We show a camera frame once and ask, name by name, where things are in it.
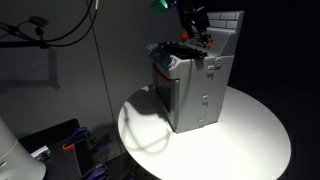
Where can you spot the black equipment case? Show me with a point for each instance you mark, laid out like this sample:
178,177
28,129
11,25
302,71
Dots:
63,160

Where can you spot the black stove keypad panel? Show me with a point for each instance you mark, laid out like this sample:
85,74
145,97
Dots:
200,40

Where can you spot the small orange stove button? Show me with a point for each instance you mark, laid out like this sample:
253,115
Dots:
210,46
212,40

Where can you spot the blue stove knob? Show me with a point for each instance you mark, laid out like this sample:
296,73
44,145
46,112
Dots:
170,61
149,47

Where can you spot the purple spring clamp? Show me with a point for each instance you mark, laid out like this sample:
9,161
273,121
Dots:
78,134
98,173

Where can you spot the black camera stand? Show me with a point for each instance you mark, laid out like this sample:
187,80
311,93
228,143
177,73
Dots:
30,38

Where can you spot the red stove dial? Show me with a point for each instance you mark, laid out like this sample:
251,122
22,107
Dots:
184,36

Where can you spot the black spring clamp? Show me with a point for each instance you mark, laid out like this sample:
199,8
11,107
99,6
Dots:
102,140

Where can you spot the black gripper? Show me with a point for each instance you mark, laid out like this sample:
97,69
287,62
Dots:
191,10

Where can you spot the black burner grate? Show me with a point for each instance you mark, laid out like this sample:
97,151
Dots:
180,50

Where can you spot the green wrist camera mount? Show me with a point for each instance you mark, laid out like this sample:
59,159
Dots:
160,5

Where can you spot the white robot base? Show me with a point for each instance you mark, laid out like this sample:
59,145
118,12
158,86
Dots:
16,156

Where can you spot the grey toy stove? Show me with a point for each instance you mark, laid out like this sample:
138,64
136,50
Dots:
196,96

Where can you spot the grey purple clamp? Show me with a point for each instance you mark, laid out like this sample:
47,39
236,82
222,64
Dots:
40,153

